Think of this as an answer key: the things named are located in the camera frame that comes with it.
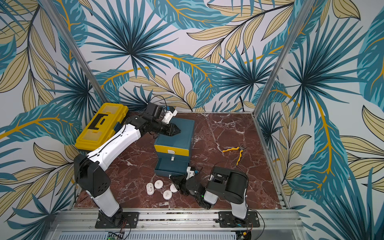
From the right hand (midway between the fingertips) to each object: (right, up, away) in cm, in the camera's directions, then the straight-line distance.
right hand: (168, 177), depth 81 cm
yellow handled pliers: (+45, +13, +17) cm, 50 cm away
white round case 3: (0, -9, -2) cm, 9 cm away
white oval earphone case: (-10, -6, 0) cm, 12 cm away
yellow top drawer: (+3, +15, -5) cm, 16 cm away
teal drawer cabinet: (+9, +21, -3) cm, 22 cm away
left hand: (+5, +24, -2) cm, 25 cm away
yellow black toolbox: (-41, +28, +8) cm, 50 cm away
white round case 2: (+3, -6, 0) cm, 6 cm away
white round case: (-6, -4, +2) cm, 8 cm away
